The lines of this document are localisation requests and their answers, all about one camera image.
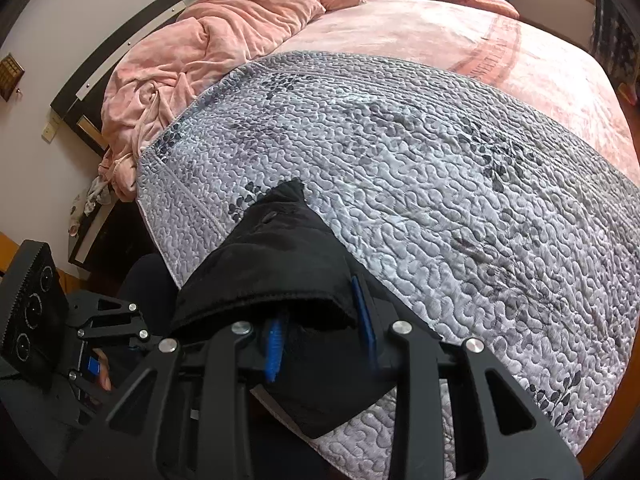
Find black quilted pants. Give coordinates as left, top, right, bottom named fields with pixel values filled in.
left=171, top=180, right=442, bottom=452

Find left hand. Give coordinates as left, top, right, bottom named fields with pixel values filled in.
left=94, top=349, right=112, bottom=391

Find grey quilted bedspread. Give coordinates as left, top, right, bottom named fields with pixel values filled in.
left=137, top=52, right=639, bottom=452

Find dark wooden headboard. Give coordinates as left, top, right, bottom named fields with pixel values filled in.
left=50, top=0, right=196, bottom=156

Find pink crumpled blanket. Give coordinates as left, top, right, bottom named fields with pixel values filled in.
left=99, top=0, right=363, bottom=202

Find pink bed sheet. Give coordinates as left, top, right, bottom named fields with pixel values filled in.
left=280, top=0, right=639, bottom=182

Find pink pillow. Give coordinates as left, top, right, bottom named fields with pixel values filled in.
left=437, top=0, right=521, bottom=20

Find dark right curtain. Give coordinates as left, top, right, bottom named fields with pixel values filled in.
left=591, top=0, right=639, bottom=87

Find white wall socket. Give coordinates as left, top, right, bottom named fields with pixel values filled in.
left=41, top=122, right=58, bottom=143

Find brown wall box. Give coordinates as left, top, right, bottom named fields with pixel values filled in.
left=0, top=53, right=25, bottom=101

